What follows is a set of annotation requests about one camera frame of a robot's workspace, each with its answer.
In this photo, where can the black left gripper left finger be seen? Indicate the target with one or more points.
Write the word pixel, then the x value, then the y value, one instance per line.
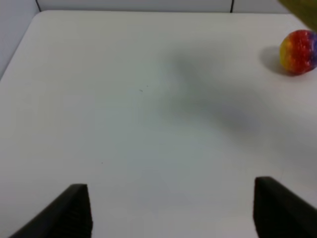
pixel 68 216

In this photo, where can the yellow corn cob green husk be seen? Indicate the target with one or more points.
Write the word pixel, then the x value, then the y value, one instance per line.
pixel 304 10

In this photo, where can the rainbow bumpy ball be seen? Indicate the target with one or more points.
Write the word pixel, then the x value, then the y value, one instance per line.
pixel 298 52

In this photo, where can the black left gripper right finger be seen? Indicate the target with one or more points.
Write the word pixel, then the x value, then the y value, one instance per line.
pixel 279 213

